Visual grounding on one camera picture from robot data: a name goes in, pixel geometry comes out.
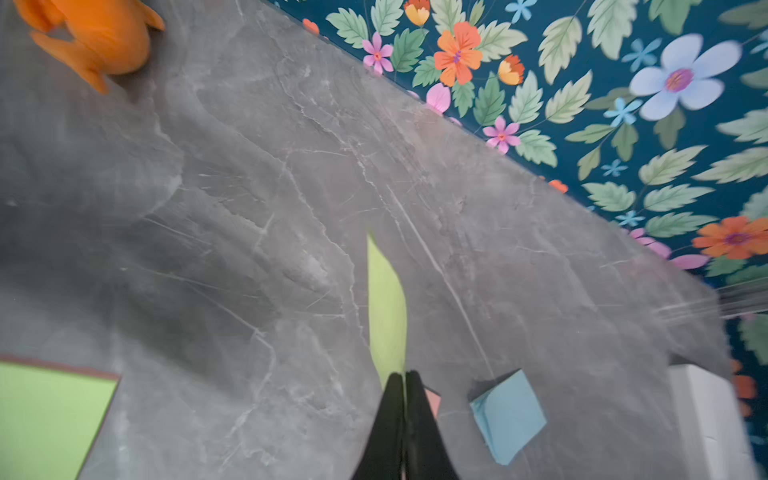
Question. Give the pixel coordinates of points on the torn green memo page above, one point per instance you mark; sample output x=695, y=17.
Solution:
x=387, y=314

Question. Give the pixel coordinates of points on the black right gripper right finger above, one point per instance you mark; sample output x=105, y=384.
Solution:
x=425, y=455

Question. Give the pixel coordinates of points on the white phone stand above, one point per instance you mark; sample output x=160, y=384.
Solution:
x=713, y=434

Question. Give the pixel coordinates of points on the small pink memo pad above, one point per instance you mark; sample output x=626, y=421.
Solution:
x=434, y=401

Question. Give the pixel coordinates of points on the green memo pad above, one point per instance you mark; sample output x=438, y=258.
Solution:
x=51, y=416

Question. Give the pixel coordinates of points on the small blue memo pad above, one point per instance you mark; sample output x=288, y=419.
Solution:
x=508, y=416

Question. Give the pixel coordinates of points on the orange clownfish plush toy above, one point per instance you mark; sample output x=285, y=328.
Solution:
x=95, y=39

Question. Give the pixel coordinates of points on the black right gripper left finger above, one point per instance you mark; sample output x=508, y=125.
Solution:
x=382, y=457

